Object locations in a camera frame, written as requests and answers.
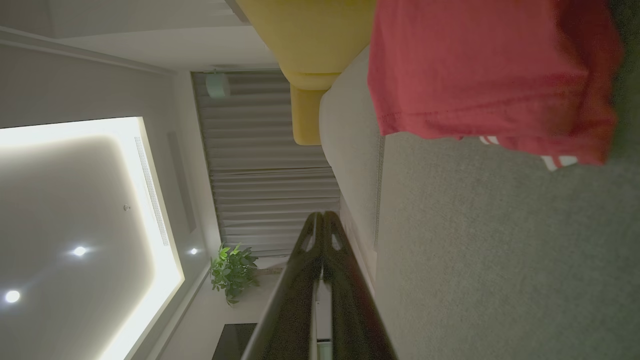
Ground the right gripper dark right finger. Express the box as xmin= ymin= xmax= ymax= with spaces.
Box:
xmin=323 ymin=211 xmax=398 ymax=360

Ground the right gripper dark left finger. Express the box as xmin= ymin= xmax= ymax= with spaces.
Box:
xmin=242 ymin=211 xmax=324 ymax=360

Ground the red and white jersey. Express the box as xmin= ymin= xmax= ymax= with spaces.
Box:
xmin=367 ymin=0 xmax=624 ymax=172

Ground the green potted plant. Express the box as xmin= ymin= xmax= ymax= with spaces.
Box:
xmin=210 ymin=242 xmax=261 ymax=306

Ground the lit ceiling cove panel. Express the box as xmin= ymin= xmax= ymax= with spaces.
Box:
xmin=0 ymin=116 xmax=186 ymax=360

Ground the grey pleated curtain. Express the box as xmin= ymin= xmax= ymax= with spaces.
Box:
xmin=192 ymin=70 xmax=342 ymax=257

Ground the grey fabric sofa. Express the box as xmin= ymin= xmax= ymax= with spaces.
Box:
xmin=319 ymin=0 xmax=640 ymax=360

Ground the long ceiling air vent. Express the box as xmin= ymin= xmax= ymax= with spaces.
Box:
xmin=134 ymin=136 xmax=171 ymax=247

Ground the yellow upholstered seat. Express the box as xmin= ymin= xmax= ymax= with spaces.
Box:
xmin=235 ymin=0 xmax=377 ymax=146

